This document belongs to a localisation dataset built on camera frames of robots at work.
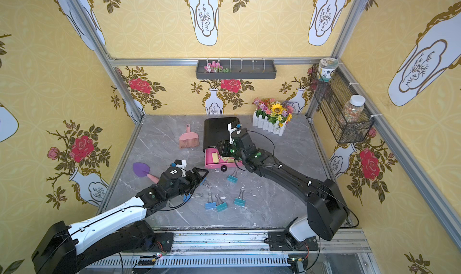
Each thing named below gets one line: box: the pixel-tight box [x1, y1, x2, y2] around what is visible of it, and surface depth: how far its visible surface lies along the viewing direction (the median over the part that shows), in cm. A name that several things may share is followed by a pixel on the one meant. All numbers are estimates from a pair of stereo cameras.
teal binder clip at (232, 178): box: [226, 168, 239, 184], surface depth 94 cm
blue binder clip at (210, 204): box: [204, 191, 217, 210], surface depth 85 cm
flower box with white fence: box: [252, 96, 295, 137], surface depth 106 cm
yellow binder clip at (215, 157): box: [211, 152, 220, 163], surface depth 87 cm
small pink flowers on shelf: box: [204, 60, 230, 73], surface depth 89 cm
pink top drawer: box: [204, 147, 243, 172], surface depth 85 cm
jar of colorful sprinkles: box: [339, 94, 366, 124], surface depth 67 cm
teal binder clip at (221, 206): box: [214, 193, 228, 213], surface depth 85 cm
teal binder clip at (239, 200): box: [234, 188, 247, 207], surface depth 87 cm
